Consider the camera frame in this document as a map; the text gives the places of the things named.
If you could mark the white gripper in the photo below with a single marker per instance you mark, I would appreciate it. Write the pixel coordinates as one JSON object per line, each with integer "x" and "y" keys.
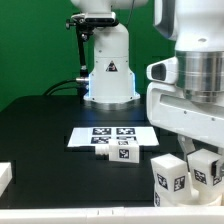
{"x": 168, "y": 109}

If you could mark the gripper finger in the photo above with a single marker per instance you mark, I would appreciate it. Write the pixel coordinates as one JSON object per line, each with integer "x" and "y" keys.
{"x": 217, "y": 168}

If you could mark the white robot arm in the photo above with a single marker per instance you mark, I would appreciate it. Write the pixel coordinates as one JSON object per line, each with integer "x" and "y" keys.
{"x": 185, "y": 54}

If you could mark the white front fence bar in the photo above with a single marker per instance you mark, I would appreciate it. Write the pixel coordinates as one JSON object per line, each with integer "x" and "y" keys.
{"x": 139, "y": 215}

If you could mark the white fence bar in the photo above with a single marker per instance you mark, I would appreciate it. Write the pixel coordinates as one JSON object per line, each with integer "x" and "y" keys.
{"x": 139, "y": 215}
{"x": 5, "y": 175}

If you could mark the white marker sheet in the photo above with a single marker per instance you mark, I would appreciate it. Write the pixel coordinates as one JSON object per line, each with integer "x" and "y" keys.
{"x": 91, "y": 136}

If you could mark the white left fence bar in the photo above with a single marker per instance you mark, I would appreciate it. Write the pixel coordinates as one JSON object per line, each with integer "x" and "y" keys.
{"x": 5, "y": 175}

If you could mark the camera on black stand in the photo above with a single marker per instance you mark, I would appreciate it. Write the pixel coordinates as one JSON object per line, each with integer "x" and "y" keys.
{"x": 84, "y": 24}

